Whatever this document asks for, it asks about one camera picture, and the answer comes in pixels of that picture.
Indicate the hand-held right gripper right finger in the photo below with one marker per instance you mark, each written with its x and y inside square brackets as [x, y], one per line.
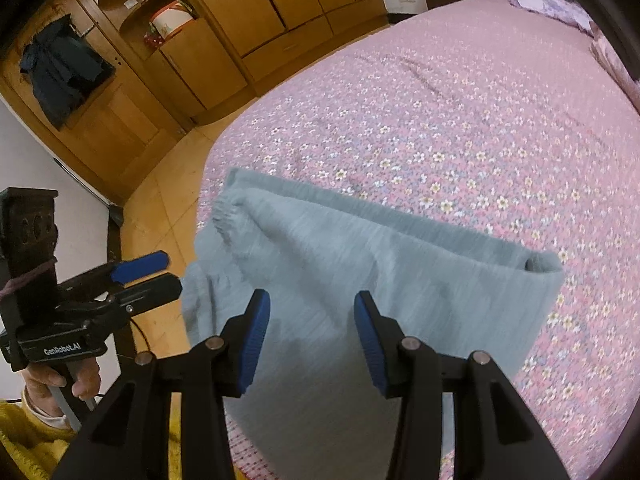
[372, 345]

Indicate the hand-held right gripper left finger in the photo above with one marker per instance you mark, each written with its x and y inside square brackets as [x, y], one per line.
[255, 340]

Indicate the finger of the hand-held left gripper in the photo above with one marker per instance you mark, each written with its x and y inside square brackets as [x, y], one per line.
[140, 266]
[150, 290]

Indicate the grey-green pants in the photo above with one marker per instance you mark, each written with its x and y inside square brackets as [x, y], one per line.
[350, 255]

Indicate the person's left forearm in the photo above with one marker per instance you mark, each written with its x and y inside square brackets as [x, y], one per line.
[30, 445]

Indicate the person's left hand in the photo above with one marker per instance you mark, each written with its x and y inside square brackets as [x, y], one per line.
[42, 390]

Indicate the dark wooden stand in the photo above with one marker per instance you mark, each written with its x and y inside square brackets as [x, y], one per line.
[30, 240]

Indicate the yellow fuzzy garment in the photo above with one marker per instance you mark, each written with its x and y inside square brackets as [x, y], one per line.
[175, 440]

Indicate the dark hanging jacket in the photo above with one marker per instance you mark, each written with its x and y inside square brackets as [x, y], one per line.
[62, 70]

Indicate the wooden wardrobe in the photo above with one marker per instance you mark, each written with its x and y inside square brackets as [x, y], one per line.
[225, 35]

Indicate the bed with pink floral sheet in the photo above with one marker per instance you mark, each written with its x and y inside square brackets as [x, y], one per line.
[450, 110]

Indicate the white round container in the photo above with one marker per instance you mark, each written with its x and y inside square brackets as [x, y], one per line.
[171, 20]

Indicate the small white box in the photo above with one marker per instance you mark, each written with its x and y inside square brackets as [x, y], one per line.
[130, 3]

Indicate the pink floral quilt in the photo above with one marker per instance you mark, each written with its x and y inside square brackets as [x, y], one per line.
[617, 65]

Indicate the purple floral pillow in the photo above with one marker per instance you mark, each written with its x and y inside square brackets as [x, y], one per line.
[550, 7]

